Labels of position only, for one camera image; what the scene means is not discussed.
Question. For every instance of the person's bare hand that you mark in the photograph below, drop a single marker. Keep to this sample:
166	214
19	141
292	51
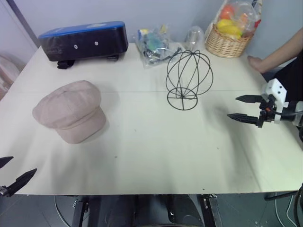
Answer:
256	63

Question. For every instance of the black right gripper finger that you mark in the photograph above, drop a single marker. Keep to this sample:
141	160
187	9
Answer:
243	118
249	98

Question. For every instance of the person's black clothing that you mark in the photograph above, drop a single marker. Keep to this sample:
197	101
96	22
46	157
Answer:
292	80

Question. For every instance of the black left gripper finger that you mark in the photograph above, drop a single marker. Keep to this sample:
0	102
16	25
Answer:
5	161
21	180

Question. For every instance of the black metal table leg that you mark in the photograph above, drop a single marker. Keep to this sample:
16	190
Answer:
209	210
80	210

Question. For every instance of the orange toy fruit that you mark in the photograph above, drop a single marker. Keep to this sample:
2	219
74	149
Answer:
226	11

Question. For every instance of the clear bag of toy fruit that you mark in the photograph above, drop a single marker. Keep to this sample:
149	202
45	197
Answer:
245	14

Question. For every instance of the person's bare forearm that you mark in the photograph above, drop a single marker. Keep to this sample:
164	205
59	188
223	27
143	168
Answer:
281	53

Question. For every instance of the yellow toy fruit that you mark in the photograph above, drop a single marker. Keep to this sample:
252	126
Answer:
228	28

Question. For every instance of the beige round object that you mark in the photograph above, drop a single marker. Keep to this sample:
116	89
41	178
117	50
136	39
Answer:
9	73

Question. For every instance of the clear plastic dome cup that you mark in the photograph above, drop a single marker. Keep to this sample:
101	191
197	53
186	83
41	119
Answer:
195	36

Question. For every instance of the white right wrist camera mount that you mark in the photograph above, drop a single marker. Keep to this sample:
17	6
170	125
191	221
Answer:
278	91

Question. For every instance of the clear bag of small parts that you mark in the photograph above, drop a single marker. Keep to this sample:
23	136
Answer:
155	48

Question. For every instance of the woven wicker basket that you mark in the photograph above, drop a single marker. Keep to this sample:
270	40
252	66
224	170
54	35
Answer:
225	45

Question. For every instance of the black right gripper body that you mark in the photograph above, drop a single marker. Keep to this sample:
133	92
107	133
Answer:
266	111

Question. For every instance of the black box with blue lid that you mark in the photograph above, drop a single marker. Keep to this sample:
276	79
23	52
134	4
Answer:
85	45

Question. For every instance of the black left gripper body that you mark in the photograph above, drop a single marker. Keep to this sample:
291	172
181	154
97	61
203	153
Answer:
2	190

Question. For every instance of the beige newsboy cap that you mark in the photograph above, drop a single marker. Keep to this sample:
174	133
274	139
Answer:
71	106

